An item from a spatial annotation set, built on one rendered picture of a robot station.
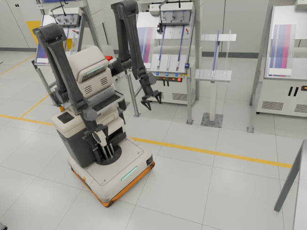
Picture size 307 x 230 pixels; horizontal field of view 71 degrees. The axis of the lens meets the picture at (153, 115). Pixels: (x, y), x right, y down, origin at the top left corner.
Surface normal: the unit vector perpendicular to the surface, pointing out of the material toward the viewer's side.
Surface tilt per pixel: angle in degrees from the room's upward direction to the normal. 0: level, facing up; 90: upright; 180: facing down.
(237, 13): 90
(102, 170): 0
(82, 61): 42
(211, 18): 90
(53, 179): 0
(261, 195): 0
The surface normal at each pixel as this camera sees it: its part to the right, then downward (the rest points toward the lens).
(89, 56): 0.38, -0.32
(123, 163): -0.12, -0.77
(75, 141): 0.70, 0.37
